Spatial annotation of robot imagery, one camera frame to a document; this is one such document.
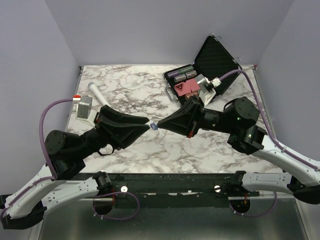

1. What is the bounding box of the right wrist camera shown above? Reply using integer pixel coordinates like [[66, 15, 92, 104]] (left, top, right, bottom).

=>
[[195, 74, 221, 107]]

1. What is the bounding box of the green chip stack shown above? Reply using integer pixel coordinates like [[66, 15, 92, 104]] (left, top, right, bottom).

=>
[[178, 65, 194, 75]]

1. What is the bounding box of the black table front rail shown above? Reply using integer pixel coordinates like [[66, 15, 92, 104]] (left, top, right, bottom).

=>
[[94, 171, 261, 209]]

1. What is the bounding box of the white microphone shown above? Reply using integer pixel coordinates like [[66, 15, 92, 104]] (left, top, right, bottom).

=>
[[88, 82, 110, 106]]

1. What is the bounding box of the blue plastic key tag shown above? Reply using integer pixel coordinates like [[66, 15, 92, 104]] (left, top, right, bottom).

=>
[[150, 122, 158, 131]]

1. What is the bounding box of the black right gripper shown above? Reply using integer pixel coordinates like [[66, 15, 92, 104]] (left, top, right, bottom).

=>
[[157, 94, 236, 138]]

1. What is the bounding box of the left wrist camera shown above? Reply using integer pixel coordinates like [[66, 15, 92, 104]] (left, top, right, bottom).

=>
[[72, 95, 97, 126]]

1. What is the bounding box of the purple chip stack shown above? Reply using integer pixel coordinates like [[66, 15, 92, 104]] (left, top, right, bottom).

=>
[[167, 70, 180, 78]]

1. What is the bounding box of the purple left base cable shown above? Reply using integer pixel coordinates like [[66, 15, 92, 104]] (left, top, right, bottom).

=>
[[93, 187, 142, 221]]

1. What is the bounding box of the brown chip stack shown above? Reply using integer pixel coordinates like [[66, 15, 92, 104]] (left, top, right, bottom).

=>
[[184, 91, 199, 99]]

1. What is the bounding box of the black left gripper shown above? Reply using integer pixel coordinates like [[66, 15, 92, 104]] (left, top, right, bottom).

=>
[[76, 104, 151, 160]]

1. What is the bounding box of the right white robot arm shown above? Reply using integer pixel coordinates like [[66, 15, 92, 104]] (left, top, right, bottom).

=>
[[157, 97, 320, 205]]

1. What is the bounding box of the black poker chip case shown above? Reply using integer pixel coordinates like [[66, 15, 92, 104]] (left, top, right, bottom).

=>
[[163, 34, 242, 105]]

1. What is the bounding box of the pink playing card deck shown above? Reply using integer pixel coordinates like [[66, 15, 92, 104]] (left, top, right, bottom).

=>
[[174, 82, 192, 97]]

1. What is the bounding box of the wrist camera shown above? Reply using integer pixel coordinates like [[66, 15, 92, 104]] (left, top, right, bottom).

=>
[[195, 74, 221, 107], [72, 95, 97, 126]]

